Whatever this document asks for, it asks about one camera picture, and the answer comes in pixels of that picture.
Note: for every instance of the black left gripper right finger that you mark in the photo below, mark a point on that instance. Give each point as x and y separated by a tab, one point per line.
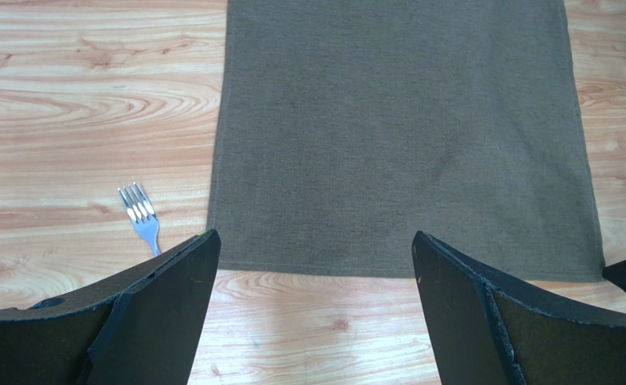
488	327

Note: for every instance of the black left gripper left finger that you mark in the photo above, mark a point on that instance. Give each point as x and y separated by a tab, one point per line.
139	326

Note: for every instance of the brown cloth napkin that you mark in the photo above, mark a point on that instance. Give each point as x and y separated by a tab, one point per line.
346	127

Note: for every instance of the silver metal fork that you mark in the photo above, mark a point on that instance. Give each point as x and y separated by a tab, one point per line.
142	215

